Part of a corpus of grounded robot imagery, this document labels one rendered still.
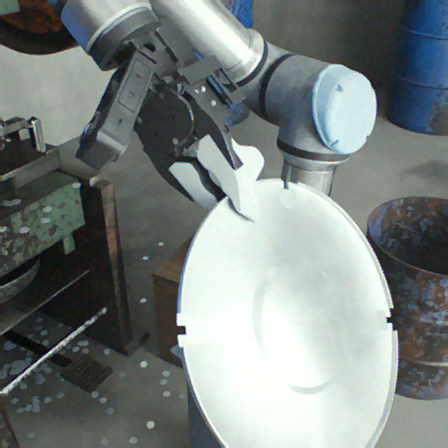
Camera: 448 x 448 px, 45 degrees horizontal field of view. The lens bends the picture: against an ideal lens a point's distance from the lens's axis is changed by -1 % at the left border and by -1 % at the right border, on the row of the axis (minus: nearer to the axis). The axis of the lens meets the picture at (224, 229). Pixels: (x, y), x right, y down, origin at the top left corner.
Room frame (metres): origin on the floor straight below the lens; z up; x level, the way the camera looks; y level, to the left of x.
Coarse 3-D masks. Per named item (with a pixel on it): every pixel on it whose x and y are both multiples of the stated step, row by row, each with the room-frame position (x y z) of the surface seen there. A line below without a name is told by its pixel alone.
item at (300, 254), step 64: (256, 192) 0.46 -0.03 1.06; (320, 192) 0.51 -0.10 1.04; (192, 256) 0.38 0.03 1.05; (256, 256) 0.42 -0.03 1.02; (320, 256) 0.46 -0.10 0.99; (256, 320) 0.37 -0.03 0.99; (320, 320) 0.40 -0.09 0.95; (192, 384) 0.29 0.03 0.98; (256, 384) 0.33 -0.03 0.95; (320, 384) 0.35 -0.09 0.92; (384, 384) 0.40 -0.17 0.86
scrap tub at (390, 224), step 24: (384, 216) 1.46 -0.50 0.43; (408, 216) 1.49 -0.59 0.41; (432, 216) 1.49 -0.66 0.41; (384, 240) 1.46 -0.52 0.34; (408, 240) 1.49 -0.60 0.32; (432, 240) 1.48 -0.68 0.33; (384, 264) 1.19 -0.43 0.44; (408, 264) 1.14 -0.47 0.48; (432, 264) 1.47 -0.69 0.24; (408, 288) 1.13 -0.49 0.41; (432, 288) 1.10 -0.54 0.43; (408, 312) 1.12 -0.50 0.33; (432, 312) 1.10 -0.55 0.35; (408, 336) 1.12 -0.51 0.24; (432, 336) 1.10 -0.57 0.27; (408, 360) 1.11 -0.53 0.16; (432, 360) 1.10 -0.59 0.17; (408, 384) 1.11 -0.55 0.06; (432, 384) 1.10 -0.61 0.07
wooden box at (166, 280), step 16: (176, 256) 1.36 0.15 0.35; (160, 272) 1.28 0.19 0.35; (176, 272) 1.28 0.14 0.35; (160, 288) 1.26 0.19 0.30; (176, 288) 1.23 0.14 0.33; (160, 304) 1.26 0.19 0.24; (176, 304) 1.23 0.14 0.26; (160, 320) 1.26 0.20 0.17; (176, 320) 1.24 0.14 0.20; (160, 336) 1.27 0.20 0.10; (176, 336) 1.24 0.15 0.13; (160, 352) 1.27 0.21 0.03
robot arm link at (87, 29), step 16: (80, 0) 0.50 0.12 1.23; (96, 0) 0.50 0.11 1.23; (112, 0) 0.50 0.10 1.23; (128, 0) 0.51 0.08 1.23; (144, 0) 0.52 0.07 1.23; (64, 16) 0.51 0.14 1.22; (80, 16) 0.50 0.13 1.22; (96, 16) 0.49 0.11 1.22; (112, 16) 0.49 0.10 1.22; (80, 32) 0.50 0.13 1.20; (96, 32) 0.49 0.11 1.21
